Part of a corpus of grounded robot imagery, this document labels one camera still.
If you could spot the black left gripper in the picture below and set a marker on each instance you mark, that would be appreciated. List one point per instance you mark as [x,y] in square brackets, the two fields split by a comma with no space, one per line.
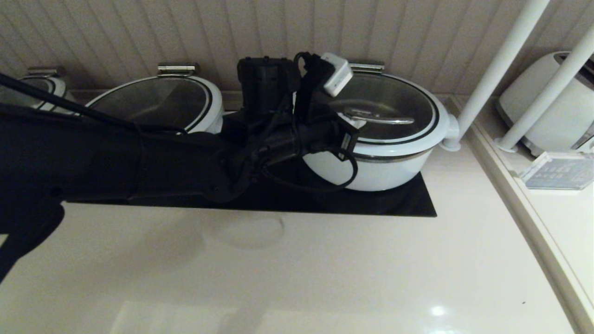
[315,139]

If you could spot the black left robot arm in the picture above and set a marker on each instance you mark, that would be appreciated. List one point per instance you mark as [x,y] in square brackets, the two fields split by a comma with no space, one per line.
[93,157]

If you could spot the white pot with steel interior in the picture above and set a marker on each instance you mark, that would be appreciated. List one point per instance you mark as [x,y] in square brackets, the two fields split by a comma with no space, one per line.
[394,175]

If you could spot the large black induction cooktop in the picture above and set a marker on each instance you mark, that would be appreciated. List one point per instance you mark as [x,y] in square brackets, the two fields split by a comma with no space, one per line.
[371,206]

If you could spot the clear acrylic sign holder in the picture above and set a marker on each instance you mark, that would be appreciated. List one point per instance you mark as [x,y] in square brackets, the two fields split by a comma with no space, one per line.
[557,171]

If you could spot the white toaster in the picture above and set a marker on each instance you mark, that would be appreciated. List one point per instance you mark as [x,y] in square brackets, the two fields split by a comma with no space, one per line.
[568,120]

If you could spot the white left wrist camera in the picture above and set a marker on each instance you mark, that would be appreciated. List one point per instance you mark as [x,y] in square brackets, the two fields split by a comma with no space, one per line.
[337,74]

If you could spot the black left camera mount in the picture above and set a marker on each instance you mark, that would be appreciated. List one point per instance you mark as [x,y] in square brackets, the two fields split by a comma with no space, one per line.
[313,93]

